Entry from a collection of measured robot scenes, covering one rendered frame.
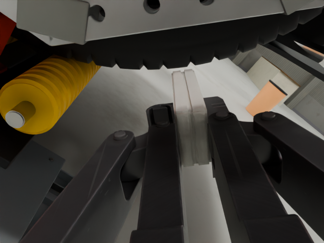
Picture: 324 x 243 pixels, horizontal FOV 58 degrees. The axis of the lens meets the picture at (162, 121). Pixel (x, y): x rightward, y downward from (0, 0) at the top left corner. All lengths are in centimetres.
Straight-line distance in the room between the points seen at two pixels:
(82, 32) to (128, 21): 4
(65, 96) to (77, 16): 10
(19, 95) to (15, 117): 3
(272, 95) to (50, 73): 442
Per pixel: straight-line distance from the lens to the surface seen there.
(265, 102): 467
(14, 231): 58
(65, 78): 34
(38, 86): 30
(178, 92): 15
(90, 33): 26
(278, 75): 987
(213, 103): 16
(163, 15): 25
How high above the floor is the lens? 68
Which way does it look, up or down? 20 degrees down
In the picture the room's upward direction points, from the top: 40 degrees clockwise
